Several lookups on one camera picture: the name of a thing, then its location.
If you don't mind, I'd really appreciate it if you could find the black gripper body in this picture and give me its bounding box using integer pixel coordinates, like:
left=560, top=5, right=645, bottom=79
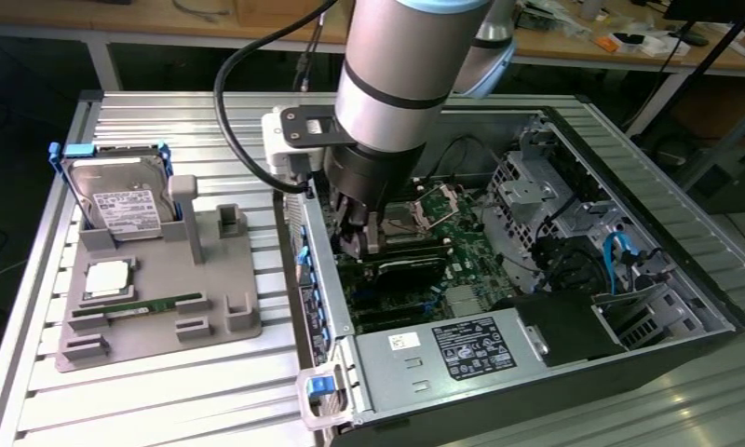
left=321, top=142, right=425, bottom=220

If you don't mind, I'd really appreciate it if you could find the graphics card with metal bracket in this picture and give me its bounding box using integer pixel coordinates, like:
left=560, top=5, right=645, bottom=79
left=369, top=254, right=447, bottom=293

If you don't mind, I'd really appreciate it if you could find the CPU socket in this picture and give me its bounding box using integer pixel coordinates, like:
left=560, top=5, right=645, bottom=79
left=381, top=202, right=427, bottom=237

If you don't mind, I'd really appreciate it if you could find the black RAM stick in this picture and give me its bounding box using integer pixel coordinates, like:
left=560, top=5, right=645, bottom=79
left=377, top=237, right=455, bottom=257

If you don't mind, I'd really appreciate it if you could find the open socket cover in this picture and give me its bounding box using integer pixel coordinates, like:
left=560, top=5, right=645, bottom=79
left=411, top=181, right=467, bottom=227

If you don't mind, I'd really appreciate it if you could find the black expansion slot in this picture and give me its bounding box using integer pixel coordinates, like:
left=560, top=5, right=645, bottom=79
left=352, top=296, right=433, bottom=313
left=355, top=307, right=431, bottom=330

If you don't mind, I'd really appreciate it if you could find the green motherboard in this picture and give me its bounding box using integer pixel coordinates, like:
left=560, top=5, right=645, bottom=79
left=321, top=179, right=527, bottom=334

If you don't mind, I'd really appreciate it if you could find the silver chipset heatsink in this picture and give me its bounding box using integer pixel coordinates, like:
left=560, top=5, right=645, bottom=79
left=445, top=285, right=489, bottom=316

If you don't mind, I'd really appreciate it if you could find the silver drive cage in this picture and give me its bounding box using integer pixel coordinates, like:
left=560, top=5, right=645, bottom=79
left=484, top=148, right=589, bottom=276

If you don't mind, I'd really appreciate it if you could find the grey power supply unit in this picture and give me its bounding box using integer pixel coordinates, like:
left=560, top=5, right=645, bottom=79
left=340, top=305, right=552, bottom=415

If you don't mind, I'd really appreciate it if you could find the grey parts rack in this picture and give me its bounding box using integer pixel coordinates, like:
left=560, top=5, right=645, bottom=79
left=53, top=175, right=265, bottom=373

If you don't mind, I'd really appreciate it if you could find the black plastic air shroud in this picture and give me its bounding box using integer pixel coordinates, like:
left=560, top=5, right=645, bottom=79
left=493, top=292, right=628, bottom=369

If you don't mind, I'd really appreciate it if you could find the green RAM stick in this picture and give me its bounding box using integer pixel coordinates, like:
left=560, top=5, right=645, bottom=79
left=101, top=300, right=181, bottom=318

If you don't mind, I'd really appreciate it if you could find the silver CPU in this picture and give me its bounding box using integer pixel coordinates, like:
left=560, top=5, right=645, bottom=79
left=83, top=261, right=132, bottom=299

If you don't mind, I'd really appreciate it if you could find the green circuit board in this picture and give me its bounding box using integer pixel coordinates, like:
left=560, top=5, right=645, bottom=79
left=519, top=7, right=564, bottom=32

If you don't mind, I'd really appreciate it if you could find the clear plastic bag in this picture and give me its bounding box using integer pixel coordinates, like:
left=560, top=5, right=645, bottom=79
left=527, top=0, right=611, bottom=38

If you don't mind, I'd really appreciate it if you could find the silver disk bay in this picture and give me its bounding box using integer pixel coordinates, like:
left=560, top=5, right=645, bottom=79
left=589, top=278, right=725, bottom=350

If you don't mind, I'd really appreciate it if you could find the long wooden desk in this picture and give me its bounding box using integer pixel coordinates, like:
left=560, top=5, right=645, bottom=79
left=0, top=0, right=745, bottom=136

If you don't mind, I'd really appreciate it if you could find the black open PC case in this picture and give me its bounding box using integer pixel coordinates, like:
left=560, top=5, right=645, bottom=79
left=271, top=104, right=745, bottom=447

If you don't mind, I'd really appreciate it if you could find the grey metal stand leg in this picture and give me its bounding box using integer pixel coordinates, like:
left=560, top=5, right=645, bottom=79
left=680, top=90, right=745, bottom=190

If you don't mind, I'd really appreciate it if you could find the black floor box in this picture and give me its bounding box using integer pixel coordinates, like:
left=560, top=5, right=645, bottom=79
left=688, top=151, right=745, bottom=215

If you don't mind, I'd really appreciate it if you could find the black stand pole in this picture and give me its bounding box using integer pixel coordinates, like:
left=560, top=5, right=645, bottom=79
left=680, top=0, right=745, bottom=102

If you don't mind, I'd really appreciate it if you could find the black computer monitor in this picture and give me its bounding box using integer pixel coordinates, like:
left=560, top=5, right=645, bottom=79
left=663, top=0, right=745, bottom=47

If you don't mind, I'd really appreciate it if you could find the thin black hanging cable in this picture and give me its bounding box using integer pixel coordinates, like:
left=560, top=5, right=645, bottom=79
left=296, top=11, right=325, bottom=90

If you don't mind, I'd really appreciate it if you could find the thick black camera cable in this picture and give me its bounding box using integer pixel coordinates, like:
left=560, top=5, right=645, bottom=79
left=213, top=0, right=343, bottom=196

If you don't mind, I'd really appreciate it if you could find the black power wire bundle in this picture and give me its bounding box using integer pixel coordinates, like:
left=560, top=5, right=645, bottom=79
left=527, top=232, right=613, bottom=299

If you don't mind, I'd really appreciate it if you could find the blue disk wire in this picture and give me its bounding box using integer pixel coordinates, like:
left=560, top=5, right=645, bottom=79
left=601, top=231, right=639, bottom=295

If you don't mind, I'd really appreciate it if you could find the hard disk with blue bracket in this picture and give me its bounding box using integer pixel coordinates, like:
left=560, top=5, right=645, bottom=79
left=47, top=142, right=181, bottom=243

